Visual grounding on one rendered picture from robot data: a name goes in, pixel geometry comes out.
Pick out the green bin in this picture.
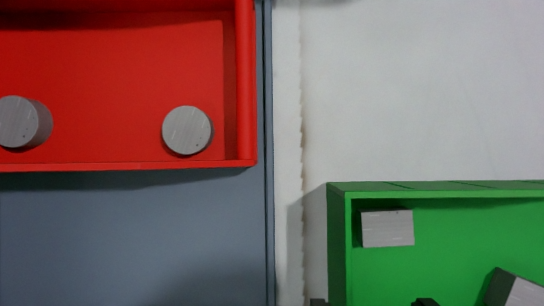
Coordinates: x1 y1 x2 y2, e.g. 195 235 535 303
326 180 544 306

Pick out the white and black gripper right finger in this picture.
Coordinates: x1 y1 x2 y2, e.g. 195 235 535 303
411 298 440 306

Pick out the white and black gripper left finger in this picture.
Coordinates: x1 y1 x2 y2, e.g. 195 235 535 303
310 298 331 306

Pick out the red open bin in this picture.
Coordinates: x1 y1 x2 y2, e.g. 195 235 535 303
0 0 258 172

